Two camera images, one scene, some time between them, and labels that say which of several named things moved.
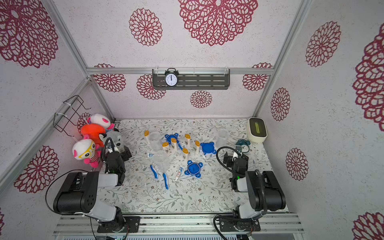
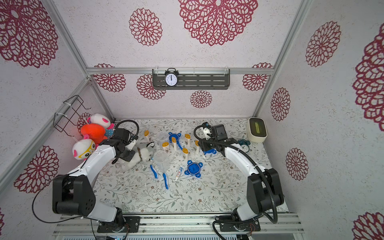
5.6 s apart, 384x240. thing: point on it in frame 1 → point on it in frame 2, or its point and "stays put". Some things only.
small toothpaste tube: x=201 y=152 stays put
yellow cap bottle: x=146 y=133 stays put
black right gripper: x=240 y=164 → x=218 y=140
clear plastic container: x=156 y=142 → x=163 y=139
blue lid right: x=208 y=147 stays put
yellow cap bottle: x=197 y=148 stays put
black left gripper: x=126 y=154 → x=129 y=158
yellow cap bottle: x=165 y=146 stays put
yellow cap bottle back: x=187 y=137 stays put
